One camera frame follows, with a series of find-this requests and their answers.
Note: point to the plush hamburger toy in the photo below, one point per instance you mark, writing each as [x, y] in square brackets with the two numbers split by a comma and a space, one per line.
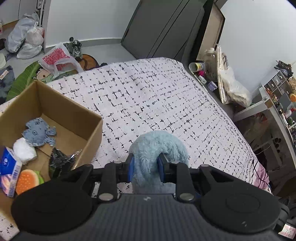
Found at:
[27, 180]

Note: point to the red white plastic bag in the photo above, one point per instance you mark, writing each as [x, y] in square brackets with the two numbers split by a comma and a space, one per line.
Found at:
[58, 61]

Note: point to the dark grey wardrobe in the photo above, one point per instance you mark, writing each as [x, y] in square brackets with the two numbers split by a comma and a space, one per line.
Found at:
[172, 29]

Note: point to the shiny black foil bag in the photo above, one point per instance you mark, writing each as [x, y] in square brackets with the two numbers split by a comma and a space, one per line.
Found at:
[60, 163]

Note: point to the paper cup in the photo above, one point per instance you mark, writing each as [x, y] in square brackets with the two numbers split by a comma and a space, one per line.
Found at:
[195, 67]

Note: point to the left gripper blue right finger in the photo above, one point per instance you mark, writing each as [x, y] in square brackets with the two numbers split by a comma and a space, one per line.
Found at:
[163, 167]

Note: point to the blue tissue packet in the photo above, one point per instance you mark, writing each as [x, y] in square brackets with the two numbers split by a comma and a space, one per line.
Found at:
[10, 170]

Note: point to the grey fluffy plush slipper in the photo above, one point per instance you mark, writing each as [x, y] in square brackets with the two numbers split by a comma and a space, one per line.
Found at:
[146, 149]

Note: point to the white garbage bags pile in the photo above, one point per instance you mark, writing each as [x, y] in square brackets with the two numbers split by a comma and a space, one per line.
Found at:
[27, 38]

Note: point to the cream tote bag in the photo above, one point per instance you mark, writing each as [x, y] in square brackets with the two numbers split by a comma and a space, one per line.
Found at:
[218, 71]

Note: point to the blue denim fish toy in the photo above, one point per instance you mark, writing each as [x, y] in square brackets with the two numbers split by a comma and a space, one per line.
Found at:
[39, 133]

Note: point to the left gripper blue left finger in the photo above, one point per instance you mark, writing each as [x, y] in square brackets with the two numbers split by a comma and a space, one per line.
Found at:
[130, 167]

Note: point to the green leaf cartoon rug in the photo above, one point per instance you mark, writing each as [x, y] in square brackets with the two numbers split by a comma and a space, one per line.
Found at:
[36, 72]

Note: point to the tie-dye blue cloth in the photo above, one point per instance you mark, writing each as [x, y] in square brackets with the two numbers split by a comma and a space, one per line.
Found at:
[6, 81]

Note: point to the white black patterned bedspread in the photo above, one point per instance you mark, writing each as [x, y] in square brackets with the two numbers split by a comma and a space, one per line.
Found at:
[140, 96]

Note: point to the white desk with clutter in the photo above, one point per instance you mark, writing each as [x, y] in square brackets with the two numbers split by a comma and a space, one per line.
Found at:
[268, 104]

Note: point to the black framed board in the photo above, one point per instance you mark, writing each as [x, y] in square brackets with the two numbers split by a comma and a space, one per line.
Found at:
[214, 28]

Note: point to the brown cardboard box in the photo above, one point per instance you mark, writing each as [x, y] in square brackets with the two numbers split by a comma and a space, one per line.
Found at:
[78, 129]

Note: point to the pink bed sheet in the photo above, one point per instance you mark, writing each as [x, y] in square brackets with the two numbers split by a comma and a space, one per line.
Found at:
[261, 177]

